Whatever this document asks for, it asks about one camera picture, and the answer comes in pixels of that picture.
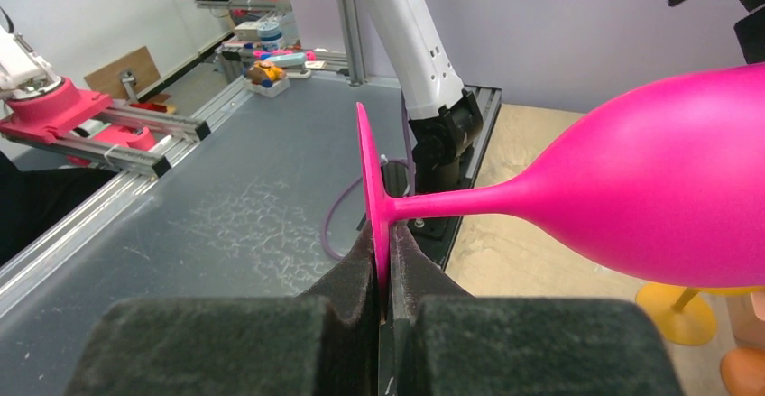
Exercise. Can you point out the yellow front wine glass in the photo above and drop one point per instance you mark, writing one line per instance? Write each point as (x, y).
(680, 314)

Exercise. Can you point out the magenta wine glass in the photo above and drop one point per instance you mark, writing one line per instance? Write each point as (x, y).
(664, 183)

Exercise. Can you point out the orange wine glass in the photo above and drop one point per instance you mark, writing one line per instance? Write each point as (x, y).
(742, 371)

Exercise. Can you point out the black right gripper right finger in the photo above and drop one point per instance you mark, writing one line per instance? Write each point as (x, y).
(449, 342)

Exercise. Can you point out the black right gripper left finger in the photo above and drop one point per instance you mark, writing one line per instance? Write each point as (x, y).
(323, 341)

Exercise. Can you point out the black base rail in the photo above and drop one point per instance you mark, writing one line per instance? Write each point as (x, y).
(443, 153)

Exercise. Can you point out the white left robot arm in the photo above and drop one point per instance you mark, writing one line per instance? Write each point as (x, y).
(561, 53)

